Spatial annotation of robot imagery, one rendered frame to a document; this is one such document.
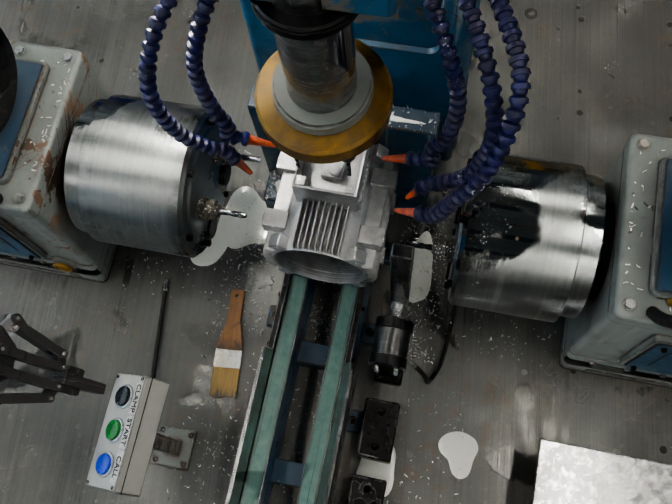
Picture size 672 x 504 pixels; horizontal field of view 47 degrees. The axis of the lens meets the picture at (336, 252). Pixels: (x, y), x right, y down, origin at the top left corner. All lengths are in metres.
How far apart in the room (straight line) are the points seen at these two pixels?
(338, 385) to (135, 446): 0.34
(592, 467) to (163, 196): 0.79
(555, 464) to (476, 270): 0.36
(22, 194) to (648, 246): 0.92
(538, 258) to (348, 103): 0.36
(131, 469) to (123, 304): 0.43
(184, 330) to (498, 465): 0.62
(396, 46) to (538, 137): 0.47
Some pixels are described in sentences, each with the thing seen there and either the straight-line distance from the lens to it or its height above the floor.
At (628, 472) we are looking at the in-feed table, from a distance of 1.36.
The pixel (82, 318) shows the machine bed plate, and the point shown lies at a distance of 1.57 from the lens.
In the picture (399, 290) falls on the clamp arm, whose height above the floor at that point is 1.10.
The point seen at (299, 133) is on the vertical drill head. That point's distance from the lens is 1.00.
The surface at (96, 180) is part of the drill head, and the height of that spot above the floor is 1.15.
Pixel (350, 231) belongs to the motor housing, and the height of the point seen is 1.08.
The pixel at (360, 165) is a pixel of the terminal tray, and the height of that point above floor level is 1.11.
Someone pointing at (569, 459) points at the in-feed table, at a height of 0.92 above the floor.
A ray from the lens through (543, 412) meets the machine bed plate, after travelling 1.46.
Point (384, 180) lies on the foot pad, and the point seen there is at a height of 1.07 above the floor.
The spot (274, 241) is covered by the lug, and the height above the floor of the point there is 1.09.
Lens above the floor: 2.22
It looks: 71 degrees down
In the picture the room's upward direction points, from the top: 11 degrees counter-clockwise
